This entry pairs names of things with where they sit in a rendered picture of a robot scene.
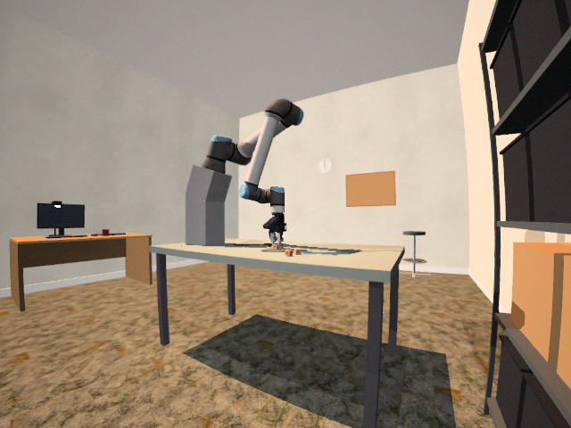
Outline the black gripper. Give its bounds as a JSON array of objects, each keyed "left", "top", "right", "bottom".
[{"left": 269, "top": 213, "right": 286, "bottom": 249}]

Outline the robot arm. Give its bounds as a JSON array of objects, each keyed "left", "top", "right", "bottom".
[{"left": 202, "top": 98, "right": 304, "bottom": 213}]

